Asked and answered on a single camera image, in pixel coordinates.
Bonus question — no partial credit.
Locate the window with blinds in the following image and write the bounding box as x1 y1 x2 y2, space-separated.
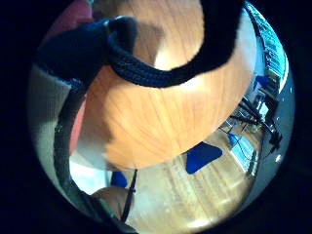
246 2 290 96

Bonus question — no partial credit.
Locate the black table leg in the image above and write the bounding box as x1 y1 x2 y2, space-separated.
120 169 139 224

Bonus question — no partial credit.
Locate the black camera tripod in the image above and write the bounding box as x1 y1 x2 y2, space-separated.
232 97 284 154

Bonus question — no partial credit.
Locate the black cable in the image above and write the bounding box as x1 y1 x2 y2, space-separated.
53 79 88 209

